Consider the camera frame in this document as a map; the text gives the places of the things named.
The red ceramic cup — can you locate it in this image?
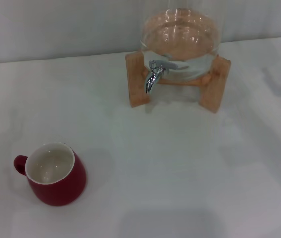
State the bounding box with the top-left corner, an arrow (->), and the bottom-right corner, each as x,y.
13,142 -> 87,206

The wooden dispenser stand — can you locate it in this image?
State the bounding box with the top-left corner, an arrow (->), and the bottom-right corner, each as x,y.
125,48 -> 231,114

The glass drink dispenser jar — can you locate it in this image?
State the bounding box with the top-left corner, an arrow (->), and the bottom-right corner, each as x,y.
140,0 -> 222,81

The chrome faucet tap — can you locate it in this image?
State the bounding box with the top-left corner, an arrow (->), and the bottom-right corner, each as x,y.
144,59 -> 178,94

